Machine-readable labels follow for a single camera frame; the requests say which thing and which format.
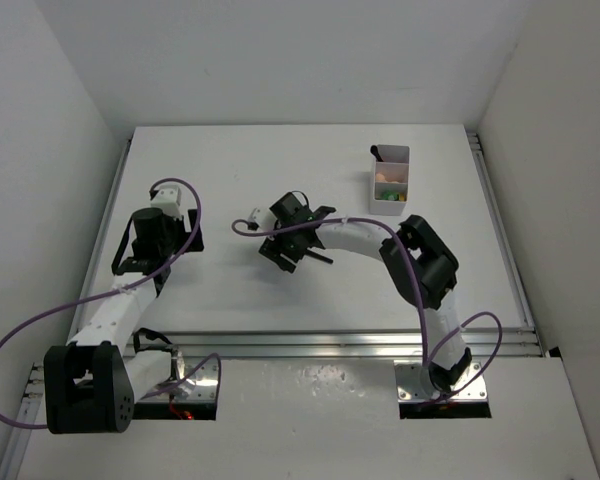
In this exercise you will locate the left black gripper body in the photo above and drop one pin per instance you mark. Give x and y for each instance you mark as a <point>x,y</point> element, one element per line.
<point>175,236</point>

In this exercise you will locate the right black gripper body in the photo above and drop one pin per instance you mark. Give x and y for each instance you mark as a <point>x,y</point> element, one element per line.
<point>285,242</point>

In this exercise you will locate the black brush pink handle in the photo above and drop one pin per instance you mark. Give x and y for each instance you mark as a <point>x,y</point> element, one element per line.
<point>374,150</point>

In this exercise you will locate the metal base plate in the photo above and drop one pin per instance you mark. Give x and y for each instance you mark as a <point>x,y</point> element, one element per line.
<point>196,379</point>
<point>414,385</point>

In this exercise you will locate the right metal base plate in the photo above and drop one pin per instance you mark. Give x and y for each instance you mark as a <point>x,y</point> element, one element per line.
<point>414,385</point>

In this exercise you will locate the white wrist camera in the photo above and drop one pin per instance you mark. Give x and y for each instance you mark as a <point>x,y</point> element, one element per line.
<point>167,199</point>
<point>261,219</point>

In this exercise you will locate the aluminium rail frame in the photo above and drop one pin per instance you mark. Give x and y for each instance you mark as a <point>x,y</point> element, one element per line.
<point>233,302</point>

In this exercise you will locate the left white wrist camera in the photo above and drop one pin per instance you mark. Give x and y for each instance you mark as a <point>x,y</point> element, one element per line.
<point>167,199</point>

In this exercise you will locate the large black makeup brush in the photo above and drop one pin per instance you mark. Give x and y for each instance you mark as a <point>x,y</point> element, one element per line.
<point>319,257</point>

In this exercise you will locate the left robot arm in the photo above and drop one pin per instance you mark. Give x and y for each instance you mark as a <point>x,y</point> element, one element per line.
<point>88,386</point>

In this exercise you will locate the white divided organizer box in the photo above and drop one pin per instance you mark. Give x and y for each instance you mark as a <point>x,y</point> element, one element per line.
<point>396,159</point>

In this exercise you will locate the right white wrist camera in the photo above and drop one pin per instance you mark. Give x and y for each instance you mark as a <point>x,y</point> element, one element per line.
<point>261,219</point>

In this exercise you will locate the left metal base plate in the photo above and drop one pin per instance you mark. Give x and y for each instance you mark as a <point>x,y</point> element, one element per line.
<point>196,379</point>

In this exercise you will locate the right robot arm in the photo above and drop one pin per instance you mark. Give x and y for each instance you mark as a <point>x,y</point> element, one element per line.
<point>420,265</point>

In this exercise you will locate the green tube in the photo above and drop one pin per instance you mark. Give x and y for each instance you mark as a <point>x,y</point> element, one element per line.
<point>390,196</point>

